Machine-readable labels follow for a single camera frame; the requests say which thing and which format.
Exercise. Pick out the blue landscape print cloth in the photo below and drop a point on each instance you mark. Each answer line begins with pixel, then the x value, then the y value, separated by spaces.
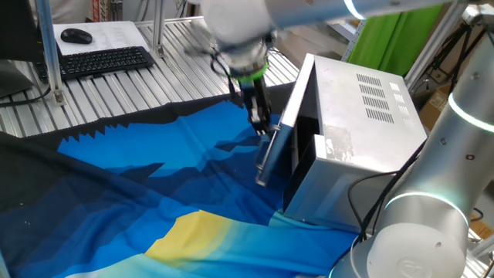
pixel 154 185

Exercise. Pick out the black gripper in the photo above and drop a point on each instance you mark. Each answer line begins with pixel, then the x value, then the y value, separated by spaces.
pixel 256 100

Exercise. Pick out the silver microwave body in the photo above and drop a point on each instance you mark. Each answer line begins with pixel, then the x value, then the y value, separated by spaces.
pixel 366 123

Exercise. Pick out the white rectangular metal beam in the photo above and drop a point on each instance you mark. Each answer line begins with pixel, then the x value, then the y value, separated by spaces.
pixel 285 127

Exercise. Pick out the slanted aluminium frame beam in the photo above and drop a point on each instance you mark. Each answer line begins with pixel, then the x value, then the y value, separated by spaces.
pixel 434 42

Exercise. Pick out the person in white shirt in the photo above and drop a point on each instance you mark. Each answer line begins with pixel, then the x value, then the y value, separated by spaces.
pixel 65 9

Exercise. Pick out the horizontal aluminium frame rail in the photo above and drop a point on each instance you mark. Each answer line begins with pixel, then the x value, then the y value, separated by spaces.
pixel 166 21

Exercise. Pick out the brown cardboard box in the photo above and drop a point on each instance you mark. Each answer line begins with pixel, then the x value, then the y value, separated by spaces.
pixel 434 106

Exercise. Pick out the red and white striped bar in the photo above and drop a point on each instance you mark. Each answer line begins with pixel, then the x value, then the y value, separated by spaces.
pixel 95 11

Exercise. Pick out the black camera tripod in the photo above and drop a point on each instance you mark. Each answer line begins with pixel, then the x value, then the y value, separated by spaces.
pixel 455 54

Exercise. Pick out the black computer keyboard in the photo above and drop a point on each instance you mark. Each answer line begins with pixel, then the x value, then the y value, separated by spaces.
pixel 96 62

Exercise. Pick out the grey monitor stand base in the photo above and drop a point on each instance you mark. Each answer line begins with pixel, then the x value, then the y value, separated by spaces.
pixel 13 79

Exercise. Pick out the white paper sheet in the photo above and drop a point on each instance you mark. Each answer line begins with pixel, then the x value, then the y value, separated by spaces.
pixel 112 34

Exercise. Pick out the black computer monitor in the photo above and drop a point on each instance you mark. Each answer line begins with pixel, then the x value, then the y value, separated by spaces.
pixel 17 27

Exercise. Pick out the thin aluminium frame post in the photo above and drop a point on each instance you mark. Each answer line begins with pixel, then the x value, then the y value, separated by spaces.
pixel 158 27

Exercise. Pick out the small orange cardboard box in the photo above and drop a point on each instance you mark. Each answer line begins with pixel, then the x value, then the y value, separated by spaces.
pixel 482 228

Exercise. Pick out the thick aluminium frame post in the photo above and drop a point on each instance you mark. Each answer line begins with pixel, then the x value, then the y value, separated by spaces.
pixel 49 46

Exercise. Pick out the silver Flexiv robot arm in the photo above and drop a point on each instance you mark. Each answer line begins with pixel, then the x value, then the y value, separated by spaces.
pixel 424 216

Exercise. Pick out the green backdrop cloth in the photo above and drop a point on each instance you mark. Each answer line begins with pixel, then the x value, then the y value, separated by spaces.
pixel 393 38

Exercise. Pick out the black computer mouse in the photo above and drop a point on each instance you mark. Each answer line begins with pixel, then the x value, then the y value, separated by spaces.
pixel 76 36

